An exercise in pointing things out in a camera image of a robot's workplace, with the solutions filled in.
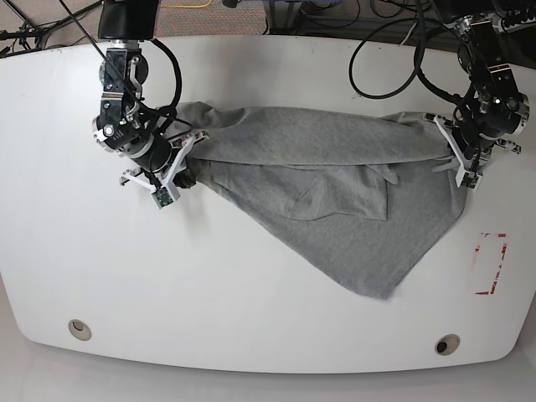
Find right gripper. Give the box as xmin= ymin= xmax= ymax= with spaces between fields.
xmin=118 ymin=131 xmax=209 ymax=195

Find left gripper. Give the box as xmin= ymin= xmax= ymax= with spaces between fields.
xmin=424 ymin=113 xmax=522 ymax=178

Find grey T-shirt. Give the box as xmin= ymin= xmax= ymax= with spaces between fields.
xmin=177 ymin=102 xmax=466 ymax=300

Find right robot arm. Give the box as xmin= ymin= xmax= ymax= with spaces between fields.
xmin=93 ymin=1 xmax=208 ymax=208

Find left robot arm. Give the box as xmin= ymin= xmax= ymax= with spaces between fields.
xmin=418 ymin=1 xmax=535 ymax=188

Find red tape rectangle marking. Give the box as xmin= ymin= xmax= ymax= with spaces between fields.
xmin=470 ymin=233 xmax=508 ymax=296

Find white power strip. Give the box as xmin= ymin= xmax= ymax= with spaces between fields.
xmin=499 ymin=8 xmax=535 ymax=33

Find black tripod legs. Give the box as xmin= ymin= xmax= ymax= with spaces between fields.
xmin=1 ymin=1 xmax=102 ymax=58

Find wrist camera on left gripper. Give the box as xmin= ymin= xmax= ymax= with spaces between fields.
xmin=456 ymin=167 xmax=482 ymax=191

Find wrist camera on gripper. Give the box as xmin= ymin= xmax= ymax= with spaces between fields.
xmin=456 ymin=167 xmax=482 ymax=191
xmin=151 ymin=186 xmax=180 ymax=209

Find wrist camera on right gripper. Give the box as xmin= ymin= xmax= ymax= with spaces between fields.
xmin=151 ymin=186 xmax=180 ymax=209

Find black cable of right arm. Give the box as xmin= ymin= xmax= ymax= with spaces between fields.
xmin=58 ymin=0 xmax=185 ymax=139

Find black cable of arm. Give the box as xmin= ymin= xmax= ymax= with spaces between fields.
xmin=349 ymin=0 xmax=470 ymax=110
xmin=58 ymin=0 xmax=185 ymax=139

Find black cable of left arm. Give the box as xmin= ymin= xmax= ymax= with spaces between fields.
xmin=349 ymin=0 xmax=470 ymax=110

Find right table cable grommet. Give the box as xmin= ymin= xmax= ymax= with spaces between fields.
xmin=435 ymin=334 xmax=461 ymax=356

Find table cable grommet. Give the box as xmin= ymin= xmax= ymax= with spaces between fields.
xmin=68 ymin=320 xmax=92 ymax=342
xmin=435 ymin=334 xmax=461 ymax=356

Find yellow cable on floor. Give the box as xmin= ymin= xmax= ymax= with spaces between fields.
xmin=161 ymin=0 xmax=213 ymax=9

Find left table cable grommet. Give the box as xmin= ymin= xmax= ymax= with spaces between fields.
xmin=68 ymin=320 xmax=92 ymax=342

